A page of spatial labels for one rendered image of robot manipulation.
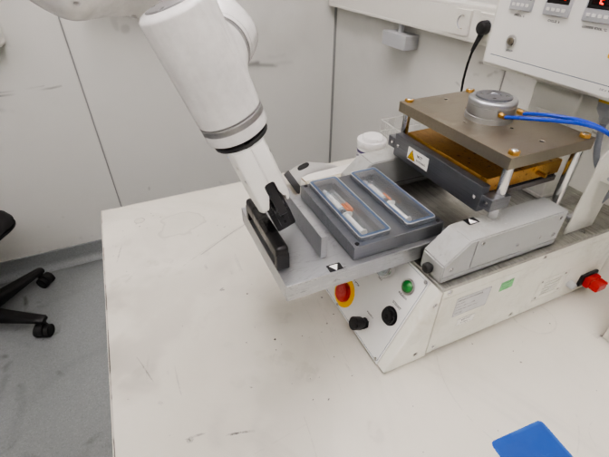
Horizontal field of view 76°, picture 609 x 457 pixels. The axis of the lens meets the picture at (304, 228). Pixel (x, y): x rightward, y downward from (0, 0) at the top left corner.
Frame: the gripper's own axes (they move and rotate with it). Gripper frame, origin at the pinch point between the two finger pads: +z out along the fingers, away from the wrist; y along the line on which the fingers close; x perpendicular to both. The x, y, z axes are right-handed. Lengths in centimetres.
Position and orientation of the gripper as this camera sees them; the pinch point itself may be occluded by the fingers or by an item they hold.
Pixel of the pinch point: (281, 215)
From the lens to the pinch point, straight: 61.1
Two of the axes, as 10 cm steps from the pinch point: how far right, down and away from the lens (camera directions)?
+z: 3.1, 6.7, 6.7
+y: 4.1, 5.4, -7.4
